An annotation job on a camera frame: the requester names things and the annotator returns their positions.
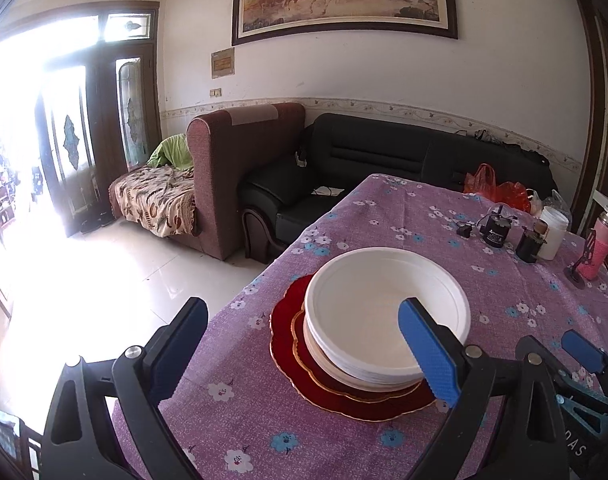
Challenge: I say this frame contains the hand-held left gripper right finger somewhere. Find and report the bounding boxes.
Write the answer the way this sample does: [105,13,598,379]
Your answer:
[397,297,570,480]

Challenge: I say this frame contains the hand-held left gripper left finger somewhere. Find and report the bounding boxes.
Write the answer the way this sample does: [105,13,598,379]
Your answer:
[40,296,210,480]

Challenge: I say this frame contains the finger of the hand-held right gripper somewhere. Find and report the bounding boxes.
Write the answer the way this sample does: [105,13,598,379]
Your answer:
[515,335,572,386]
[560,330,608,401]

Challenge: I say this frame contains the white bowl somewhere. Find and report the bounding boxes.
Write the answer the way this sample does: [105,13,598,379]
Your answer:
[303,246,472,378]

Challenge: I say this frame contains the black stand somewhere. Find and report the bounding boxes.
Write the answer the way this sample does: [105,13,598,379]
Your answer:
[564,228,599,287]

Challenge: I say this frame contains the black cylinder with brown top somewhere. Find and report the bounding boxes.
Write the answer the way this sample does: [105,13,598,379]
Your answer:
[515,225,549,263]

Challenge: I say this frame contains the pink bottle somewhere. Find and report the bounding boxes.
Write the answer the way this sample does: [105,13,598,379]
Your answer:
[576,210,608,281]

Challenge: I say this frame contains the large red plate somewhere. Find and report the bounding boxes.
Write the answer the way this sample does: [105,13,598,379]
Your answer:
[269,274,437,422]

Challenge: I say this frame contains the small red gold-rimmed plate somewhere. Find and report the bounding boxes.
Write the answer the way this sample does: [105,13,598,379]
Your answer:
[290,310,425,401]

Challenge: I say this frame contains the black cylinder with label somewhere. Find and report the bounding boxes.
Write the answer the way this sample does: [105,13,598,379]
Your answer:
[484,205,517,250]

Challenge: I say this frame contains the white plastic cup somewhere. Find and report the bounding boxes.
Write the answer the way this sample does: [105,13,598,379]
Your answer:
[538,206,570,261]

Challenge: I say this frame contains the clear plastic bag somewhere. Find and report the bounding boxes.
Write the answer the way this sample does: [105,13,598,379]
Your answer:
[526,189,570,221]

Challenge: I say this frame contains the orange plastic bag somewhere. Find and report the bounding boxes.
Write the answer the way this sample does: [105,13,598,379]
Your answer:
[494,181,532,213]

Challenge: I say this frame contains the dark shoes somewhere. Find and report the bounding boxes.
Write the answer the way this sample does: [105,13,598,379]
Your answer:
[80,212,116,235]

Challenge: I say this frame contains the leaf patterned blanket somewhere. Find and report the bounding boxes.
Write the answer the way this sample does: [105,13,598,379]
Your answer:
[108,165,197,238]

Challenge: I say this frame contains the red plastic bag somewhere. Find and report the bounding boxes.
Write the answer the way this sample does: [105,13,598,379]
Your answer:
[464,162,499,195]

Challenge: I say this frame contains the maroon armchair with blanket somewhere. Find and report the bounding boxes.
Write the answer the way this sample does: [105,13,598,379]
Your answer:
[186,102,306,261]

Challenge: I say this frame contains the dark clothes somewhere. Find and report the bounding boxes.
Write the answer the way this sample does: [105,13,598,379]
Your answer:
[471,129,550,166]

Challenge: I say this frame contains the green cloth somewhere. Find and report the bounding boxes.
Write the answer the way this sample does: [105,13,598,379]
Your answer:
[147,134,195,171]

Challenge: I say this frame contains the black leather sofa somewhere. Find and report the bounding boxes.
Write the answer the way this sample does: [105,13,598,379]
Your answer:
[239,112,557,263]

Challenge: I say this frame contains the dark wooden door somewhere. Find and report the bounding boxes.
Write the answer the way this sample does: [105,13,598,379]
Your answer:
[86,2,161,236]

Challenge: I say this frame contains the brown wooden door frame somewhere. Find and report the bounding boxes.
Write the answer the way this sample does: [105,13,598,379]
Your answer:
[566,0,608,241]

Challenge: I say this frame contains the small wall plaque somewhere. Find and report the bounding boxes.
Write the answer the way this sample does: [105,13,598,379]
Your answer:
[211,47,235,79]

